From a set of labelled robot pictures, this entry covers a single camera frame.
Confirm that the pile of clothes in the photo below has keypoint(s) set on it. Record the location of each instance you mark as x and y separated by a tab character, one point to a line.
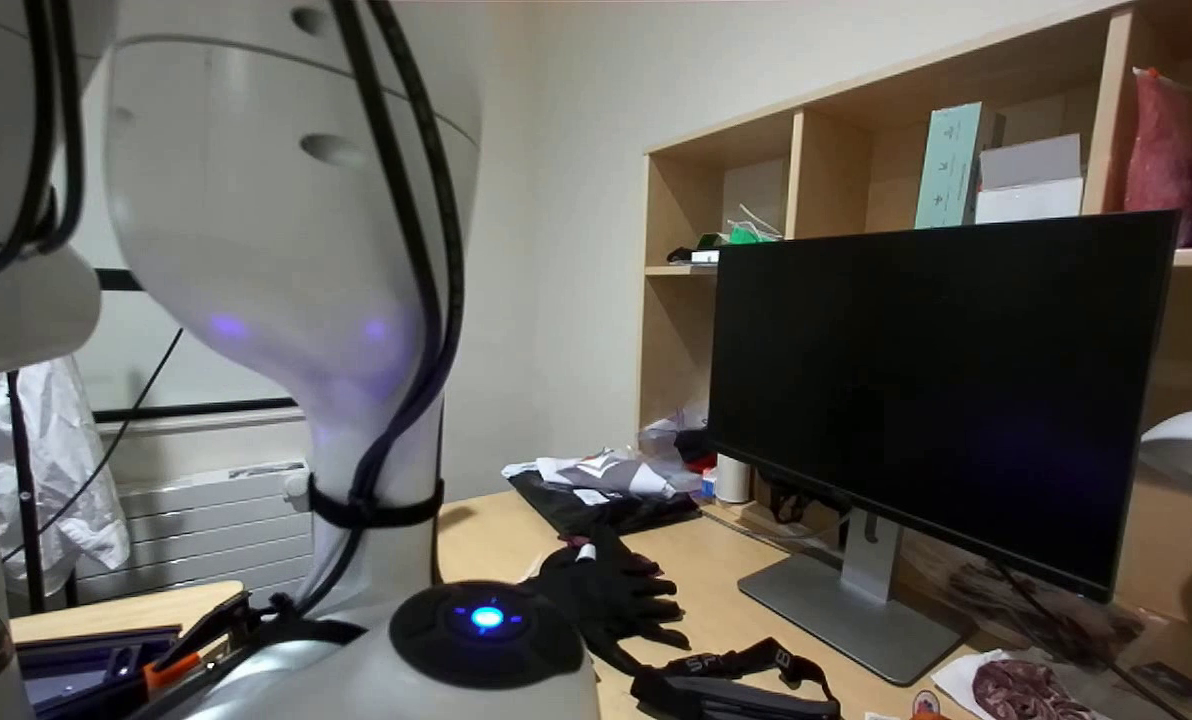
679	443

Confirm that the pair of black gloves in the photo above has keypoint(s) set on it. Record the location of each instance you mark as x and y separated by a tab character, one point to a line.
609	585

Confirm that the black monitor with silver stand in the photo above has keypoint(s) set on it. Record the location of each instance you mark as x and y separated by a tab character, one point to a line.
942	401

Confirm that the wooden shelf unit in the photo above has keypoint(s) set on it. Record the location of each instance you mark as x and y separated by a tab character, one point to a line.
841	167

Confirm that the teal flat box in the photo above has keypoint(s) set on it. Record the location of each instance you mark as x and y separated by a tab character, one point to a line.
949	167

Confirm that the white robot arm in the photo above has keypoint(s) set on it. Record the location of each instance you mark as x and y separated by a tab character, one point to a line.
251	202

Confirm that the printed magazine page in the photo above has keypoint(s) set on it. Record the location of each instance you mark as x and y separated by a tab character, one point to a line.
1022	685

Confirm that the black open box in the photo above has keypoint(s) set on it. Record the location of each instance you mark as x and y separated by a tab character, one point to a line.
596	512

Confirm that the green packet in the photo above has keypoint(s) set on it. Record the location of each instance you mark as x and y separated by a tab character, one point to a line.
752	228

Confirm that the light wooden side cabinet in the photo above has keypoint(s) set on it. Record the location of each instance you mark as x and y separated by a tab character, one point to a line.
119	611

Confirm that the crumpled white plastic sheet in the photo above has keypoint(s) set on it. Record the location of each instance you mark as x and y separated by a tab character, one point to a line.
71	465

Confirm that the black open drawer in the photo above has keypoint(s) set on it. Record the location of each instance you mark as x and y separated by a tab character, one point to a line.
91	674

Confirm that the small white cylinder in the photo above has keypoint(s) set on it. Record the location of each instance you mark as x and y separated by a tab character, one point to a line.
730	480

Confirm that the black vertical pole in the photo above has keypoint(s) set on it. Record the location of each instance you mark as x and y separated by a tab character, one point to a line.
26	494

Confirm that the white radiator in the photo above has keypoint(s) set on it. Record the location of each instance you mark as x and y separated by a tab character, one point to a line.
209	535

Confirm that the white plastic bag with print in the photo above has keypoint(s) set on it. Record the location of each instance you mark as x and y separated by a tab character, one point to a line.
609	478

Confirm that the white and grey box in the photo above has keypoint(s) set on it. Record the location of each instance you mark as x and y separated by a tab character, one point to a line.
1031	181

